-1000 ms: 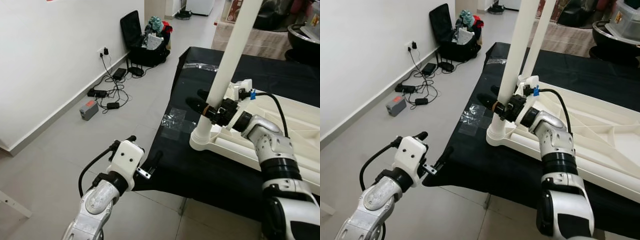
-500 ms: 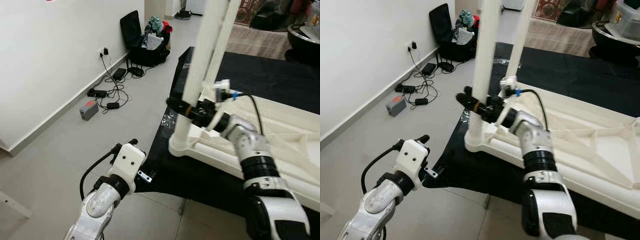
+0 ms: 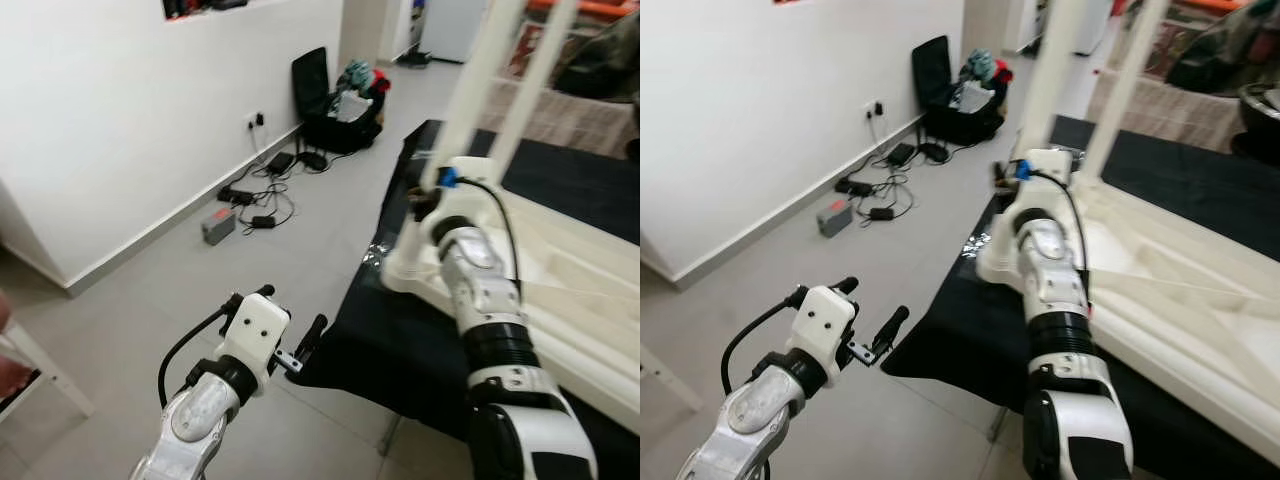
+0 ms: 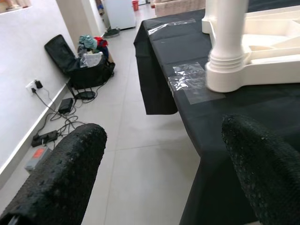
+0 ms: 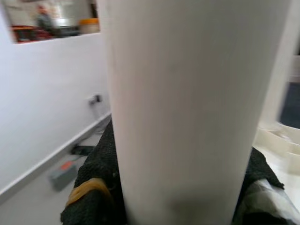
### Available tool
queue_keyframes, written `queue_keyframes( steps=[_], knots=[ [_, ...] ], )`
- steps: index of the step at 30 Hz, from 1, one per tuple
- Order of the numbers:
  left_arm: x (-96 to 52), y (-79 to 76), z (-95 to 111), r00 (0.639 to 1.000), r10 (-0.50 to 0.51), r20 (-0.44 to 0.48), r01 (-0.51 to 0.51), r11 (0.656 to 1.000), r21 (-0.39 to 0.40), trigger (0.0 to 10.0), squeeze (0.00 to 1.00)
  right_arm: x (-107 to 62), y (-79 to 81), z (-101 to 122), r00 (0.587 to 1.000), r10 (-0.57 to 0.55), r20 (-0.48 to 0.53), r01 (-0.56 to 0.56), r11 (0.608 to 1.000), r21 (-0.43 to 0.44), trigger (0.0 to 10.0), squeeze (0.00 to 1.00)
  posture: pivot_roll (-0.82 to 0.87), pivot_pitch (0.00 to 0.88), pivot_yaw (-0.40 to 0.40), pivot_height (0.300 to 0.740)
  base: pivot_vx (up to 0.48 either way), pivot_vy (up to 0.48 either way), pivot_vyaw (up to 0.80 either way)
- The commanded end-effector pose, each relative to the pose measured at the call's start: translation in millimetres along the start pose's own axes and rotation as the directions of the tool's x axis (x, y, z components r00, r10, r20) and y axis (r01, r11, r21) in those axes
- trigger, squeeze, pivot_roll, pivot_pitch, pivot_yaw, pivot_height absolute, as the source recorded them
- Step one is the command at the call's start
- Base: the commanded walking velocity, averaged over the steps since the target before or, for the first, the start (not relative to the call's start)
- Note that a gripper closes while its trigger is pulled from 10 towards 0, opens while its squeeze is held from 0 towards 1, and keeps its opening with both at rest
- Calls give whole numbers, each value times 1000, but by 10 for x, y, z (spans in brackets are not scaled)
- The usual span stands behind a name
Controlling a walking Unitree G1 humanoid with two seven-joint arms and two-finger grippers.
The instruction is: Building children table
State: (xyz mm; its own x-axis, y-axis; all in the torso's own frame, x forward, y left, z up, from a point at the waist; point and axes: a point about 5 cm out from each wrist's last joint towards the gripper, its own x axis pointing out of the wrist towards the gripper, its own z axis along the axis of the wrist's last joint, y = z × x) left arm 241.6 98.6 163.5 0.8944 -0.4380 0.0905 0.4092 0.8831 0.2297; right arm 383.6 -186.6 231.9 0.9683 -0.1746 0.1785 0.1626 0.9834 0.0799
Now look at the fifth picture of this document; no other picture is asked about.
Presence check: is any person in grey shirt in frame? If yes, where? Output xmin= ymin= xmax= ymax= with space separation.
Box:
xmin=35 ymin=4 xmax=57 ymax=36

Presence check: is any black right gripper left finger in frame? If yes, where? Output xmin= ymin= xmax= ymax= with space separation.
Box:
xmin=60 ymin=117 xmax=128 ymax=225

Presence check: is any plastic tub with orange lid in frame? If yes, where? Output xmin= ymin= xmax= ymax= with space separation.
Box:
xmin=78 ymin=18 xmax=101 ymax=33

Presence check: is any brown rubber band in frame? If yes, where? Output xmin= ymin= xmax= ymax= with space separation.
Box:
xmin=65 ymin=177 xmax=113 ymax=208

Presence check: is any white plastic table top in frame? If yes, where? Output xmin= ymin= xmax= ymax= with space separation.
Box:
xmin=252 ymin=121 xmax=300 ymax=188

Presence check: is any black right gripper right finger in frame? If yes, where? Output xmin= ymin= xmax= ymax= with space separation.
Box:
xmin=243 ymin=147 xmax=285 ymax=190

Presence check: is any grey box with red label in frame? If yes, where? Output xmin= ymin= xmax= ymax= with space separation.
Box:
xmin=48 ymin=160 xmax=78 ymax=191

